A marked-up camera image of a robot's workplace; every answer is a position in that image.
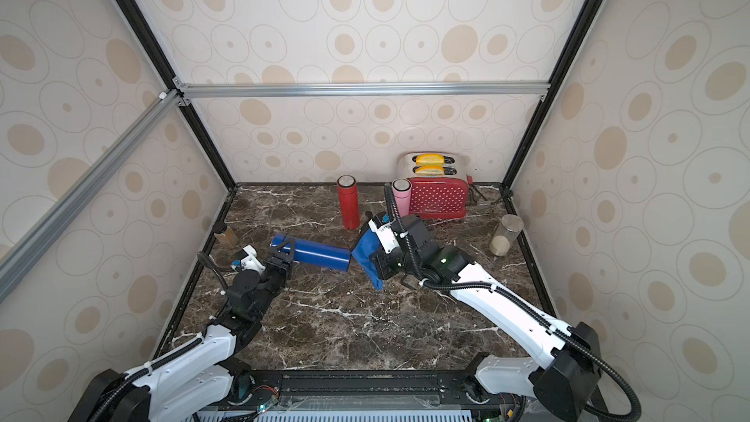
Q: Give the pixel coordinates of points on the red polka dot toaster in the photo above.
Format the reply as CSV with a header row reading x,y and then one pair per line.
x,y
437,197

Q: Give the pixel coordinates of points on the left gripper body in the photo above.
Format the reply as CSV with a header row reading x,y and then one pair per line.
x,y
272,277

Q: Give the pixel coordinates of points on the pink thermos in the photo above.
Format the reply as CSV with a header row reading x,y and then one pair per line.
x,y
402,189

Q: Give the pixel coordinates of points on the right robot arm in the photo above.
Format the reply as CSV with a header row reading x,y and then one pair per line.
x,y
565,364

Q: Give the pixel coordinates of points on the red thermos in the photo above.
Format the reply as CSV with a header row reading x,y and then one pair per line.
x,y
349,201

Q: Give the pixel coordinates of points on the right black frame post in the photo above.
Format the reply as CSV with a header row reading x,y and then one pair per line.
x,y
572,46

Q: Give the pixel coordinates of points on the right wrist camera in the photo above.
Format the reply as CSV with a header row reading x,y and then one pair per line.
x,y
384,231

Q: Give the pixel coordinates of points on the blue thermos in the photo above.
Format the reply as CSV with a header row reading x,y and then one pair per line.
x,y
314,253

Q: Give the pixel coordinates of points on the front yellow toast slice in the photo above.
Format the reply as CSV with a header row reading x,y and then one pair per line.
x,y
429,171

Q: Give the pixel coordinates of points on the left black frame post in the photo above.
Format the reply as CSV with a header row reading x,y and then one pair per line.
x,y
137,22

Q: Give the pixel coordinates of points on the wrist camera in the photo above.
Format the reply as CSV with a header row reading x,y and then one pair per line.
x,y
247,260
384,231

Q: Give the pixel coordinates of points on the left aluminium frame bar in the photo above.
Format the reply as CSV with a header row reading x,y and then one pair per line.
x,y
25,254

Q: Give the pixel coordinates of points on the blue cleaning cloth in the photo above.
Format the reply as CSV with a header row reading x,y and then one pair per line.
x,y
367,245

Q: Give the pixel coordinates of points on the yellow toast slice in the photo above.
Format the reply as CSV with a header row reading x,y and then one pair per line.
x,y
429,171
429,159

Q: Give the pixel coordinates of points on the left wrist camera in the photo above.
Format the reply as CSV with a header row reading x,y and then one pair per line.
x,y
247,260

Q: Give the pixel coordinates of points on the glass jar with powder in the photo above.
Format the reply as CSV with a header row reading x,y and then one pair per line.
x,y
505,234

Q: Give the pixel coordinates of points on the small brown bottle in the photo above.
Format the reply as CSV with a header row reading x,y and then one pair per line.
x,y
225,234

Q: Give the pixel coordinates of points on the horizontal aluminium frame bar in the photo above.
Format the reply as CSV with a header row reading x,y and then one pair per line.
x,y
374,89

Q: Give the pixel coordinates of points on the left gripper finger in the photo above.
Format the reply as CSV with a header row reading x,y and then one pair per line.
x,y
276,257
287,254

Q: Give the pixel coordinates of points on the black frame post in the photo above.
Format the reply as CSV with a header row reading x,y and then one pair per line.
x,y
137,22
572,46

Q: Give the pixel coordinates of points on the rear yellow toast slice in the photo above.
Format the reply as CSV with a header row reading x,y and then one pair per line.
x,y
429,159

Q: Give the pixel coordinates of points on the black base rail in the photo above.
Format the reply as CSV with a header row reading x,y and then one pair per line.
x,y
388,395

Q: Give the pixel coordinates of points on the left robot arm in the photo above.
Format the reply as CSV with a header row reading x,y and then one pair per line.
x,y
194,375

